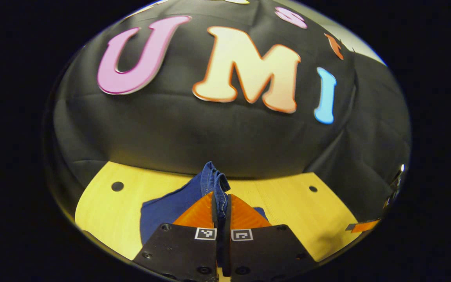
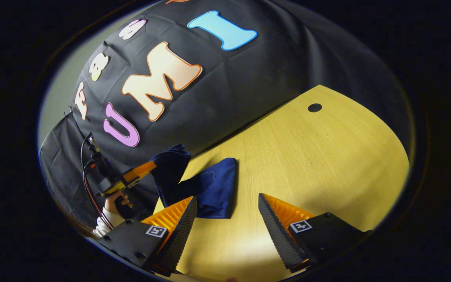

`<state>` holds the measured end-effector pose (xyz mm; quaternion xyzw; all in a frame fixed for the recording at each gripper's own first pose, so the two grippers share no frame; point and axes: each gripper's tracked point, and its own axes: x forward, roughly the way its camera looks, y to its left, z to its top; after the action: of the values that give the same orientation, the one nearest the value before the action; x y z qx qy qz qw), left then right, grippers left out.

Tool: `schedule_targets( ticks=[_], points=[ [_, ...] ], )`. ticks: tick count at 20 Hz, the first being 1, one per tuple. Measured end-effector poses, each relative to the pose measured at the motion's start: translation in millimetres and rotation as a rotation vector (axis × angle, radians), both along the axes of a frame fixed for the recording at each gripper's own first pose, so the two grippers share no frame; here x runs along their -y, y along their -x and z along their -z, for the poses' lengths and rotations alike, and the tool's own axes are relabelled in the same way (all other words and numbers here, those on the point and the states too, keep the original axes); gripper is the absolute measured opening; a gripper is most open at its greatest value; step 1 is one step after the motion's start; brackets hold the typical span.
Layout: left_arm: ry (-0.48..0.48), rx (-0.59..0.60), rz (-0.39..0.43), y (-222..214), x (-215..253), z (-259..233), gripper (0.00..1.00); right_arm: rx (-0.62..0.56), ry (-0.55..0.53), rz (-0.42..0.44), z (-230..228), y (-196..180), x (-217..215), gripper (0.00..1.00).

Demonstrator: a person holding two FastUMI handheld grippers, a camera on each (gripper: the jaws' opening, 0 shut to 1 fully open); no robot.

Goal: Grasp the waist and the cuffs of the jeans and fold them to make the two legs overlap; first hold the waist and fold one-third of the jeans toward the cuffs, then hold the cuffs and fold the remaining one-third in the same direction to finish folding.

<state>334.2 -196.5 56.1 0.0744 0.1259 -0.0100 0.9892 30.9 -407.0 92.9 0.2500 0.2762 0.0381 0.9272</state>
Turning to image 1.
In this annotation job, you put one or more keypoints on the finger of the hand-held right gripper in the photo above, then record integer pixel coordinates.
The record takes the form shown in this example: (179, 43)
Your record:
(363, 226)

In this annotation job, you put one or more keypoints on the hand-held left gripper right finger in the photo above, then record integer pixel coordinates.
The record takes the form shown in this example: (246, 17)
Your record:
(266, 250)

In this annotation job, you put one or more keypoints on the blue denim jeans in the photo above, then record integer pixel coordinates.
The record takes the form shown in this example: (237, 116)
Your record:
(170, 211)

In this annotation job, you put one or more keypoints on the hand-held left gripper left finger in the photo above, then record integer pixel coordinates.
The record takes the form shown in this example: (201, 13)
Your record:
(182, 250)

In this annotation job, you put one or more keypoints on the black backdrop cloth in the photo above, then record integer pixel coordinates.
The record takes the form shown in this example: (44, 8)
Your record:
(217, 141)

